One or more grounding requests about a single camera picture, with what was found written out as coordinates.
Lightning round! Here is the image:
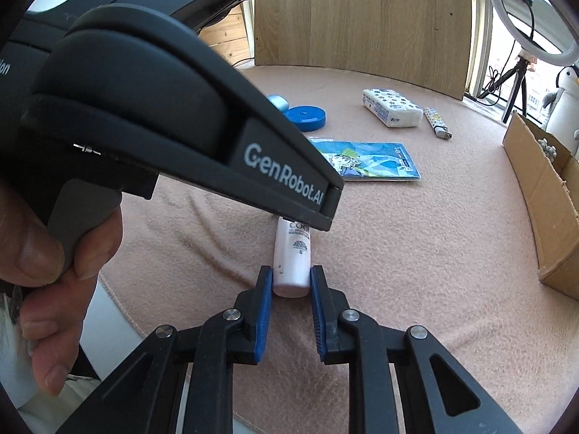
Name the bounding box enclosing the small pinkish white bottle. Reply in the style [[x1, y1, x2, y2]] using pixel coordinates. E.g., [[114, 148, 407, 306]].
[[272, 216, 313, 299]]

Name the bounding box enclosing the pine slat wooden board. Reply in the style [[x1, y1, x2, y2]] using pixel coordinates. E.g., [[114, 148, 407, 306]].
[[198, 5, 252, 68]]

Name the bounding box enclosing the light oak wooden board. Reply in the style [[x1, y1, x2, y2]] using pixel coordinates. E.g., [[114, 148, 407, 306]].
[[253, 0, 471, 101]]

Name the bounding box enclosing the white ring light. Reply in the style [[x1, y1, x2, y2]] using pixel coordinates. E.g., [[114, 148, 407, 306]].
[[487, 0, 579, 68]]

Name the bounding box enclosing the large penguin plush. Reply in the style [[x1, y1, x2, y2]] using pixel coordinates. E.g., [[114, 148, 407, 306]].
[[543, 64, 579, 141]]

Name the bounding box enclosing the blue printed packet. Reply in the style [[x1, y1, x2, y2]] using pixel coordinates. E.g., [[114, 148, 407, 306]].
[[308, 138, 422, 182]]

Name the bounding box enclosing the blue round tape measure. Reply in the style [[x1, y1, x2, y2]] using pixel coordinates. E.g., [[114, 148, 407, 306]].
[[286, 105, 327, 133]]

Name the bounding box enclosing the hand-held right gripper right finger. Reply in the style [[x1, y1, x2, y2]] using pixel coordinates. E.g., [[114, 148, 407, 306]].
[[309, 264, 521, 434]]

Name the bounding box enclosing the patterned lighter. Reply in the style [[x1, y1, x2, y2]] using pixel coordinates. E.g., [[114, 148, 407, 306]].
[[423, 107, 453, 141]]

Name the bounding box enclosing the person's left hand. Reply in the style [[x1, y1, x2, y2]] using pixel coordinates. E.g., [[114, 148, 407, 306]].
[[0, 178, 124, 396]]

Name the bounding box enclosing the cardboard box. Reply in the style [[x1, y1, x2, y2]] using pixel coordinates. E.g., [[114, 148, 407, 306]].
[[502, 111, 579, 301]]

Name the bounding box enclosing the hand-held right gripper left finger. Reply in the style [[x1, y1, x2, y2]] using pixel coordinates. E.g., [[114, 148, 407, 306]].
[[54, 266, 274, 434]]

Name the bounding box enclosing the patterned tissue packet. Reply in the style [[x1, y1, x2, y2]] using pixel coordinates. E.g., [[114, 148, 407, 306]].
[[362, 88, 423, 128]]

